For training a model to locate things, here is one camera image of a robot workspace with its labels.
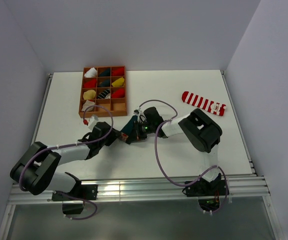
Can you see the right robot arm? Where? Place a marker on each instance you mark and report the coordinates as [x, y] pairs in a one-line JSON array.
[[202, 132]]

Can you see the red rolled sock lower right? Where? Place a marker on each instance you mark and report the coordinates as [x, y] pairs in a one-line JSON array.
[[118, 93]]

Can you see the red rolled sock top right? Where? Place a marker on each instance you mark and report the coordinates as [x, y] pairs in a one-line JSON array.
[[117, 71]]

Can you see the red rolled sock left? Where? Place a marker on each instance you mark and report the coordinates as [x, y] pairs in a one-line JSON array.
[[90, 83]]

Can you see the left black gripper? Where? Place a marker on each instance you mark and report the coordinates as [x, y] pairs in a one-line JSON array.
[[113, 135]]

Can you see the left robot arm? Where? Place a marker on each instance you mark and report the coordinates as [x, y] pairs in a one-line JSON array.
[[35, 171]]

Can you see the wooden compartment organizer tray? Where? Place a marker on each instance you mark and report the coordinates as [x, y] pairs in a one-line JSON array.
[[117, 106]]

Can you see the dark teal rolled sock middle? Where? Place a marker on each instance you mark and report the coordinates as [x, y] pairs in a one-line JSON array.
[[105, 83]]

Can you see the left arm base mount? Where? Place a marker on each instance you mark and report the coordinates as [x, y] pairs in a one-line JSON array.
[[75, 201]]

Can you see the beige red sock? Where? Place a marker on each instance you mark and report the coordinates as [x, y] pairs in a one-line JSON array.
[[88, 106]]

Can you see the dark green reindeer sock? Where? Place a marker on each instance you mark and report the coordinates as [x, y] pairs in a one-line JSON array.
[[128, 128]]

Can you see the mustard rolled sock left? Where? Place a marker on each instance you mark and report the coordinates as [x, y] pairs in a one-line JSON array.
[[89, 94]]

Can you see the black white striped rolled sock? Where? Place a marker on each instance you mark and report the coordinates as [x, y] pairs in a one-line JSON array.
[[105, 94]]

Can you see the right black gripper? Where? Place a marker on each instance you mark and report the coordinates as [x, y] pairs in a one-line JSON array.
[[136, 135]]

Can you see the red rolled sock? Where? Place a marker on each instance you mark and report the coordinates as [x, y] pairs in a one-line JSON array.
[[90, 83], [118, 93], [117, 71]]

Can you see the yellow rolled sock right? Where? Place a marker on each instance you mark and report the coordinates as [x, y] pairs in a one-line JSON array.
[[119, 82]]

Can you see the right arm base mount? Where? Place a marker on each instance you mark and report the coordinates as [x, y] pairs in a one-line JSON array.
[[203, 188]]

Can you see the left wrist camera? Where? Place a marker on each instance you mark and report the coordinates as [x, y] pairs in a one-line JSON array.
[[91, 122]]

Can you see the aluminium frame rail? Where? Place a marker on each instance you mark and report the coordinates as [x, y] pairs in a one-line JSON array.
[[151, 189]]

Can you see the red white striped santa sock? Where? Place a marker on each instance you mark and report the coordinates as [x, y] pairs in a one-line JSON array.
[[198, 101]]

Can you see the dark teal rolled sock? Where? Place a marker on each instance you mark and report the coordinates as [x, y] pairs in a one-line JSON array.
[[105, 83], [105, 72]]

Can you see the dark teal rolled sock top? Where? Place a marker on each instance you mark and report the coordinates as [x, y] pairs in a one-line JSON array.
[[105, 72]]

